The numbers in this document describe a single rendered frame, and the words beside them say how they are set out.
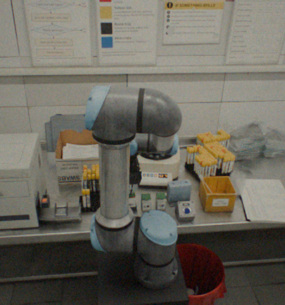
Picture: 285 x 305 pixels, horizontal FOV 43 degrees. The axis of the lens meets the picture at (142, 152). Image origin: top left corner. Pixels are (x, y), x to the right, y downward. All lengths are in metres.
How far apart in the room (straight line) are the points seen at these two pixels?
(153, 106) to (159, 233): 0.40
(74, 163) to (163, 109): 0.90
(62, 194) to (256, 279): 1.46
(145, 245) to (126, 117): 0.42
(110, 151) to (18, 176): 0.56
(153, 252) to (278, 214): 0.73
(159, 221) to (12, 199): 0.63
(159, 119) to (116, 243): 0.43
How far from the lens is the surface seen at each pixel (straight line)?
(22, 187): 1.44
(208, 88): 1.99
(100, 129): 0.90
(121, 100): 0.88
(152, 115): 0.87
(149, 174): 1.73
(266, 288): 2.58
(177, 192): 1.61
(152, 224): 1.10
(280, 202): 1.76
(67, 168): 1.73
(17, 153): 1.48
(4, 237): 1.57
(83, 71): 1.84
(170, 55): 1.88
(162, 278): 1.21
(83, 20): 1.79
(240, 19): 1.92
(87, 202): 1.58
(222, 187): 1.72
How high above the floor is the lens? 1.91
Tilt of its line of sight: 31 degrees down
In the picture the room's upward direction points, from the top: 2 degrees clockwise
